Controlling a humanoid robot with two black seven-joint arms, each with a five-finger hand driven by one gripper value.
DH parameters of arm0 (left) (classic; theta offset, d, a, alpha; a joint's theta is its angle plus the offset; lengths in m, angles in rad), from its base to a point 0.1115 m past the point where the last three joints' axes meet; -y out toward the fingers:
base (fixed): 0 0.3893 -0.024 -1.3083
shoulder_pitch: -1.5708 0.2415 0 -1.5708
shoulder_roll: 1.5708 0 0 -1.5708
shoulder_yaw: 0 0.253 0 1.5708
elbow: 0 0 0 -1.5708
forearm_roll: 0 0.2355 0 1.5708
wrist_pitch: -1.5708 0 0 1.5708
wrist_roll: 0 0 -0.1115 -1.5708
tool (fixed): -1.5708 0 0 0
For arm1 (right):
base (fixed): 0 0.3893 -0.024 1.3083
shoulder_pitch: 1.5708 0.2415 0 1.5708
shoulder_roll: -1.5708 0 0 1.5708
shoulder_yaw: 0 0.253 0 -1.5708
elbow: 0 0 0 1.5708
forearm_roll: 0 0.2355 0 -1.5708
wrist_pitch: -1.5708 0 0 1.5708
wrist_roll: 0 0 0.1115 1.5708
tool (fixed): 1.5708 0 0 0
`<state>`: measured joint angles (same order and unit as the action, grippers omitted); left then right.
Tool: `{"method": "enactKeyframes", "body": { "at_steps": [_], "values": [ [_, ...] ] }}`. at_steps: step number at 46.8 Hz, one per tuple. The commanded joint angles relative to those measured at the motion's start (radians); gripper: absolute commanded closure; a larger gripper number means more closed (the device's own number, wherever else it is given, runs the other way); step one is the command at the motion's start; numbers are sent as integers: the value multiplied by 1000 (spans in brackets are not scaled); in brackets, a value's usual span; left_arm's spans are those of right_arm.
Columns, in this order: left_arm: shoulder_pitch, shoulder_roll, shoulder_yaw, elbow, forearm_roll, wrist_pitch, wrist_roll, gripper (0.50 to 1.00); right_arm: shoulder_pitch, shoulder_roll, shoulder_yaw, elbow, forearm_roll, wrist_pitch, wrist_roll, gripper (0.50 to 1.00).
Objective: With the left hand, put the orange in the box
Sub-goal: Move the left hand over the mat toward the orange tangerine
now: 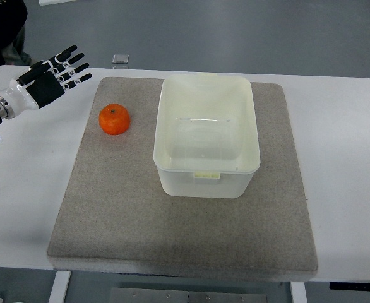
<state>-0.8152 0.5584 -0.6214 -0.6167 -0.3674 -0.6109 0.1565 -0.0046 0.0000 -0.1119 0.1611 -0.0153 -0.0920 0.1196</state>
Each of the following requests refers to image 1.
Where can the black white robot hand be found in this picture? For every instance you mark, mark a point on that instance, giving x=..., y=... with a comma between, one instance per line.
x=43, y=83

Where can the orange mandarin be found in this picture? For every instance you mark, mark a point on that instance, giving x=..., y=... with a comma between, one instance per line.
x=114, y=119

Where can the white plastic box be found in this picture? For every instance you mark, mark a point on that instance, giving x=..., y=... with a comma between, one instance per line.
x=206, y=138

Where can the dark clothed person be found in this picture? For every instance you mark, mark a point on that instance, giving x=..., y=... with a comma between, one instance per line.
x=13, y=15

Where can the small clear floor plate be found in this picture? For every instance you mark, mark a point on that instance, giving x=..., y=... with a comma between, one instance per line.
x=120, y=58

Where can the grey felt mat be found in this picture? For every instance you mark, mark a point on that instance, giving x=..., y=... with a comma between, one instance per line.
x=115, y=216

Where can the white table leg left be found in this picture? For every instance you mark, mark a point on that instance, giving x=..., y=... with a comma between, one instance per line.
x=60, y=287

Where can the white table leg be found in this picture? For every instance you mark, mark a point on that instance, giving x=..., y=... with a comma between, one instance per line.
x=60, y=287
x=298, y=292

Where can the white table leg right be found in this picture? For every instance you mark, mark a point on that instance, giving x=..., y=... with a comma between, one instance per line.
x=298, y=292

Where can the black table control panel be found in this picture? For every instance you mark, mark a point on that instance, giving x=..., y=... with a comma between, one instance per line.
x=351, y=286

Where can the grey metal base plate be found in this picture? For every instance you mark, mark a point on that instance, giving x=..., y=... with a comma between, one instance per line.
x=167, y=296

